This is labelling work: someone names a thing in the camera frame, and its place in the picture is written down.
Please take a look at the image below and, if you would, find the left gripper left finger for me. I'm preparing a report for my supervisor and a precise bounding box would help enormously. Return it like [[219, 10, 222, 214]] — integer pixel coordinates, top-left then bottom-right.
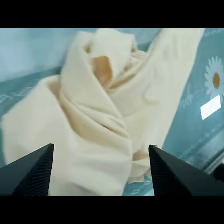
[[0, 142, 55, 197]]

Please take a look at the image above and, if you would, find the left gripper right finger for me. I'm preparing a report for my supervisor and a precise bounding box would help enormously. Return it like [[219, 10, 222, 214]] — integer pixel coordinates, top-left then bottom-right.
[[148, 144, 224, 197]]

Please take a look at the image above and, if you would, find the cream shirt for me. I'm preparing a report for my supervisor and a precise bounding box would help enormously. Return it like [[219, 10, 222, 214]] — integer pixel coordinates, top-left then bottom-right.
[[1, 27, 206, 197]]

